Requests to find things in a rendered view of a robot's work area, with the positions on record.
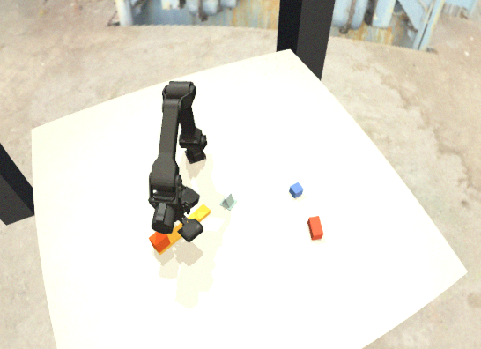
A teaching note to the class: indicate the small blue cube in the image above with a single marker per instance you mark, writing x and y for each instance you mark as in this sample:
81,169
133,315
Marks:
296,190

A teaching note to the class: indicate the orange rectangular block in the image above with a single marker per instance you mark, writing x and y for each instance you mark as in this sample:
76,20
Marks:
315,228

